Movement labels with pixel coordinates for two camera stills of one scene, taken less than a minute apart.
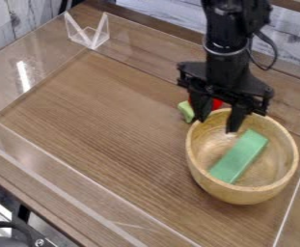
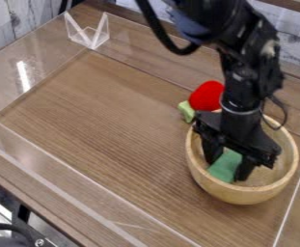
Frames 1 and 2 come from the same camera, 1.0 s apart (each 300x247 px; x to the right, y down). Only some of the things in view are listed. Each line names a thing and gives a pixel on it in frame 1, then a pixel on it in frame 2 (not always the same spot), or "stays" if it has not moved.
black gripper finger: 238,115 → 245,168
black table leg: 19,214 stays
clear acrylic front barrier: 80,207 stays
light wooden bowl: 269,171 stays
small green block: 188,110 stays
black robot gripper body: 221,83 → 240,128
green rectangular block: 238,158 stays
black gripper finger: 202,102 → 213,149
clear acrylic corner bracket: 90,37 stays
